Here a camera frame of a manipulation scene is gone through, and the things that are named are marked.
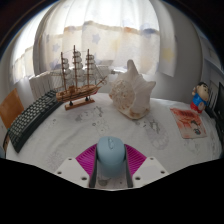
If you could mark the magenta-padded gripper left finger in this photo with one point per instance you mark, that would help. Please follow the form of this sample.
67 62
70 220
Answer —
75 170

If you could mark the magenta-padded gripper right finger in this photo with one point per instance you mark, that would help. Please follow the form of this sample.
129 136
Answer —
146 170

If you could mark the light blue computer mouse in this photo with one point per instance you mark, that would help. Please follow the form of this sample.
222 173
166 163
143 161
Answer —
111 155

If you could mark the red printed mouse pad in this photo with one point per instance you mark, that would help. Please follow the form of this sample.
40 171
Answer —
188 123

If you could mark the white printed tablecloth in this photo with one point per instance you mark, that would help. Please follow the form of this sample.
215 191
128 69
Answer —
83 130

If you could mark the black keyboard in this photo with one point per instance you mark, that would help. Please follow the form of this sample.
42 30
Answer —
30 118

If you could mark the wooden model sailing ship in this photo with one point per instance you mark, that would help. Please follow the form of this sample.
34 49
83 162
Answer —
76 93

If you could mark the large white conch shell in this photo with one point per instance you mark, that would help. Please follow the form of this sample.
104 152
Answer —
133 93

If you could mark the orange wooden chair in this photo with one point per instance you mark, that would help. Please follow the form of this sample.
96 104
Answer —
10 108

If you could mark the cartoon boy figurine clock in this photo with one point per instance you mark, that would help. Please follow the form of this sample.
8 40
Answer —
200 98

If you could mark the white radiator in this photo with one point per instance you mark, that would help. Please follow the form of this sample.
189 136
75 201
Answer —
41 83

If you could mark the black monitor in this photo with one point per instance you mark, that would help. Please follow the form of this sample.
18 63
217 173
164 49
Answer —
220 103

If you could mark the white star-print curtain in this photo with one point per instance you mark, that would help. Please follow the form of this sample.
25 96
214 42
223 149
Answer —
100 33

